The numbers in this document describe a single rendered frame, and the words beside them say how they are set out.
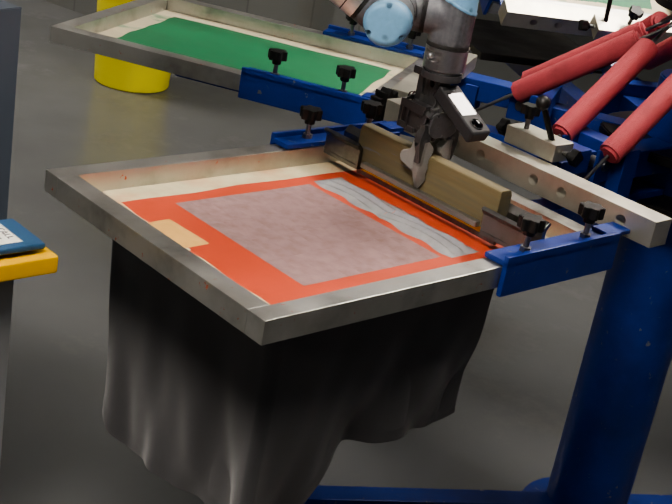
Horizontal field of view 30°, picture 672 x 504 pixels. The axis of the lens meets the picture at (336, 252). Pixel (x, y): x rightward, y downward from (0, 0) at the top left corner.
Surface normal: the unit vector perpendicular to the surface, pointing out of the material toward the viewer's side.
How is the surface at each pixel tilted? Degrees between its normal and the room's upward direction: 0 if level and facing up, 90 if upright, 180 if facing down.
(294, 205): 0
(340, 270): 0
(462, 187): 89
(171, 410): 94
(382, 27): 90
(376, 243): 0
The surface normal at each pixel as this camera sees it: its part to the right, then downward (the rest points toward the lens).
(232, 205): 0.16, -0.91
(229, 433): -0.90, 0.15
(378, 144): -0.74, 0.13
